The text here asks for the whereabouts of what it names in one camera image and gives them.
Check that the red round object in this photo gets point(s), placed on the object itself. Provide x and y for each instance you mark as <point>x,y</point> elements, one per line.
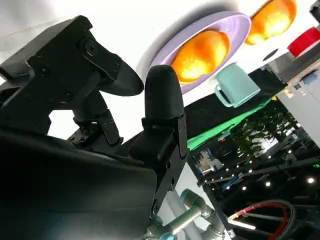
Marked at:
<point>303,43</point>

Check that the pale green mug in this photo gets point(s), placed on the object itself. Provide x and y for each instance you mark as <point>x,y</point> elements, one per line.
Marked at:
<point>237,85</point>

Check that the green leafy plant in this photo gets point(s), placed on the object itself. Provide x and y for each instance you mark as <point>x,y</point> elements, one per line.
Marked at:
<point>265,130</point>

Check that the black round table grommet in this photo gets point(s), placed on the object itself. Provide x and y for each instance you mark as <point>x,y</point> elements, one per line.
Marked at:
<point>270,55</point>

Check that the grey cabinet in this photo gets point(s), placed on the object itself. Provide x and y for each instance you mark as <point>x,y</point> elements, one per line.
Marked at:
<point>300,100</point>

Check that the lilac plate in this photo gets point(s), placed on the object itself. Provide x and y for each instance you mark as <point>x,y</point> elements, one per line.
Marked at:
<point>225,27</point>

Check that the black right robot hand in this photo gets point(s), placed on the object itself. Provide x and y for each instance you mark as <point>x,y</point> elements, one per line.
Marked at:
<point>62,175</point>

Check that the green cloth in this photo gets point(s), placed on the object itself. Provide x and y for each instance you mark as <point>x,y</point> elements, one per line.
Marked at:
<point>225,130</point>

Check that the orange white toy bread roll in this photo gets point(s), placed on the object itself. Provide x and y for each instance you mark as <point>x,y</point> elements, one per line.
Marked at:
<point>271,20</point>
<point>200,57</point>

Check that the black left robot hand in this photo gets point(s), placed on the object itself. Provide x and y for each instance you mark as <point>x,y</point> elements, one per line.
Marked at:
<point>315,8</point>

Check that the black cloth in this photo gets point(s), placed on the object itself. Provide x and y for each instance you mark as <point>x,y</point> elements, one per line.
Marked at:
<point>205,112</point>

